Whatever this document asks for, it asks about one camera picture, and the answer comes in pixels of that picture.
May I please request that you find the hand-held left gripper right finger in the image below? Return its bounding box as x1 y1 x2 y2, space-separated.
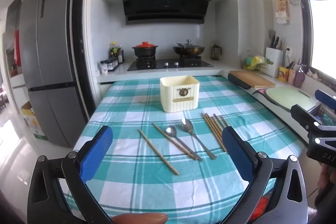
222 126 308 224

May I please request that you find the mauve soap dispenser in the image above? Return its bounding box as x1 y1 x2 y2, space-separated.
293 64 305 88

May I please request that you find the wooden chopstick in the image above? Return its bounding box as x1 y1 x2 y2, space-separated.
202 113 224 153
207 113 226 140
204 113 227 152
210 114 227 135
139 130 179 175
152 123 198 161

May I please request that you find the black gas stove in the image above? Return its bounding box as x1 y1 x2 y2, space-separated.
127 57 214 72

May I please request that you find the black range hood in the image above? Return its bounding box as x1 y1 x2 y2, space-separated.
120 0 215 25

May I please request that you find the cream ribbed utensil holder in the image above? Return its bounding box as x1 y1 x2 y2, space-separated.
160 76 200 112

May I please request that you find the yellow box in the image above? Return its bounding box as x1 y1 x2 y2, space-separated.
278 67 289 82

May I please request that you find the person's right hand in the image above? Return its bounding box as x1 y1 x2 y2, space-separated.
318 163 336 190

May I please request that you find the teal checked tablecloth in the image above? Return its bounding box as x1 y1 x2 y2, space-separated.
56 76 305 224

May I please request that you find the green cutting board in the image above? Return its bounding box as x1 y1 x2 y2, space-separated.
265 87 319 109

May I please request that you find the metal wire basket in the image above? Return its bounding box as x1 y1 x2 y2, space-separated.
308 103 336 125

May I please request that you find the pink board with black rim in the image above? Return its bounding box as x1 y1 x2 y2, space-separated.
252 88 319 112

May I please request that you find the dark glass kettle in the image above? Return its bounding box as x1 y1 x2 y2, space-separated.
211 44 222 60

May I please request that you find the cardboard box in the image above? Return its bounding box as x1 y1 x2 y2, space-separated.
21 101 49 140

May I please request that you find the black wok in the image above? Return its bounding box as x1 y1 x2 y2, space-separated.
172 42 206 57

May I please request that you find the grey refrigerator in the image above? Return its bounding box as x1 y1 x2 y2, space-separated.
20 0 88 148

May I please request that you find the hanging yellow packet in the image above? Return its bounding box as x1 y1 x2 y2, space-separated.
275 0 290 24

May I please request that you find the black oblong pad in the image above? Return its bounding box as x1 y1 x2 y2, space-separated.
227 72 253 89

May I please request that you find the wooden shelf cabinet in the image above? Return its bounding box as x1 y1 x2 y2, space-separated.
4 0 27 88

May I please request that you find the silver metal spoon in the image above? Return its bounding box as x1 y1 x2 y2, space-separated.
181 118 217 160
165 126 204 162

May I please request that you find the glass wok lid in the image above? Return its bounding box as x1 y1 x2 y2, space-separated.
178 39 196 49

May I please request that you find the wooden cutting board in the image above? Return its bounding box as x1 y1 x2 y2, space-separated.
230 70 276 88

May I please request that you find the clear plastic bag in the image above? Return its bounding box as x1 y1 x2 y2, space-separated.
241 48 267 72

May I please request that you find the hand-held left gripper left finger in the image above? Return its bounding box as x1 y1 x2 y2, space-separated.
27 125 116 224

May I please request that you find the window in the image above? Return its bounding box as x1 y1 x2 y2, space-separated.
291 0 336 83

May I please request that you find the white knife block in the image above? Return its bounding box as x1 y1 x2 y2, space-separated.
265 47 283 78

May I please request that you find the black clay pot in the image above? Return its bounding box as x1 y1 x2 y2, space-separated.
132 46 158 59

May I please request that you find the person's left hand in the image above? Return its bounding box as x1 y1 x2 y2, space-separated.
112 212 168 224

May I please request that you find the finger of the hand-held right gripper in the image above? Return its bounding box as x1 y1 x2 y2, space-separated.
314 89 336 109
290 104 324 135

